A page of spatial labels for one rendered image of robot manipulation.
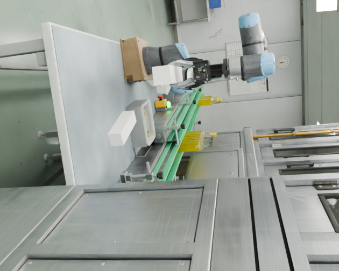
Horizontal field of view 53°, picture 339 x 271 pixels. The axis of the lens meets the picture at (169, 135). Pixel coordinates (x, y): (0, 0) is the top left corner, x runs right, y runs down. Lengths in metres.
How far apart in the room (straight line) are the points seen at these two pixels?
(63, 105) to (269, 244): 0.78
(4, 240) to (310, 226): 0.77
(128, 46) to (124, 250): 1.19
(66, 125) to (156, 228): 0.50
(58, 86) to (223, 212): 0.67
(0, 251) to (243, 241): 0.59
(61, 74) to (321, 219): 0.89
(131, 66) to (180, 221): 1.06
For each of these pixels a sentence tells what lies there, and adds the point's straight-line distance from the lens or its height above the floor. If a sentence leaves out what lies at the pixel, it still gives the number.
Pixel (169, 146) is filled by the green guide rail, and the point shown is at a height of 0.91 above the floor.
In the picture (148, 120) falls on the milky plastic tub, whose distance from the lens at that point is 1.90.
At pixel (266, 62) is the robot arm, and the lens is 1.17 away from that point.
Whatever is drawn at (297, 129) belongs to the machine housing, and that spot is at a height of 1.73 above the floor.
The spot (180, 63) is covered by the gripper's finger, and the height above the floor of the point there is 1.13.
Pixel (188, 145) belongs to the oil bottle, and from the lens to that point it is 2.02.
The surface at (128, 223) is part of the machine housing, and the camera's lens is 0.94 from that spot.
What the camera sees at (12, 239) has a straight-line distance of 1.01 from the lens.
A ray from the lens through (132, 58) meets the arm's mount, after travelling 1.78.
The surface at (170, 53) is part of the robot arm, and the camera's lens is 1.81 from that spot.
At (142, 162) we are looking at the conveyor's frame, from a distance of 1.74.
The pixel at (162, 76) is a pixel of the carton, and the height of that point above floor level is 1.08.
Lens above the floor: 1.32
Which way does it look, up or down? 12 degrees down
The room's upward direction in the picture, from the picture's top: 86 degrees clockwise
